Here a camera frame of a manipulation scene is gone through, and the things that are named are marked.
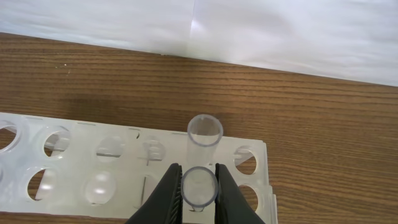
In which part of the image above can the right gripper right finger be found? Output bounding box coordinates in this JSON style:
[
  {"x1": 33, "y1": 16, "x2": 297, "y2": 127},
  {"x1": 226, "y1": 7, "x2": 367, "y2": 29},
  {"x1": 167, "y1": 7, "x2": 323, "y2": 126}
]
[{"x1": 214, "y1": 163, "x2": 265, "y2": 224}]

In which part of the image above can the clear test tube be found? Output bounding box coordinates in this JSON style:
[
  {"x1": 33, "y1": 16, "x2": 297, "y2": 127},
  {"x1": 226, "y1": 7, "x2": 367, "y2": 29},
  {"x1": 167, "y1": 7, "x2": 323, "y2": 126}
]
[
  {"x1": 186, "y1": 114, "x2": 224, "y2": 169},
  {"x1": 180, "y1": 166, "x2": 220, "y2": 214}
]

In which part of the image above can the white test tube rack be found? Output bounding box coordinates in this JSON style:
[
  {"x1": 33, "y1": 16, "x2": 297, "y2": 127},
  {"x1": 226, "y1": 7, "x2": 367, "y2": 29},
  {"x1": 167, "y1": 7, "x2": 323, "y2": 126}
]
[{"x1": 0, "y1": 111, "x2": 279, "y2": 224}]

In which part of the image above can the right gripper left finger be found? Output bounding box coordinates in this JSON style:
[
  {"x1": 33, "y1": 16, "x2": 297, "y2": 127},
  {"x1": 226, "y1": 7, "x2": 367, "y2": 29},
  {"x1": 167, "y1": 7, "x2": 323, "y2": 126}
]
[{"x1": 126, "y1": 163, "x2": 183, "y2": 224}]

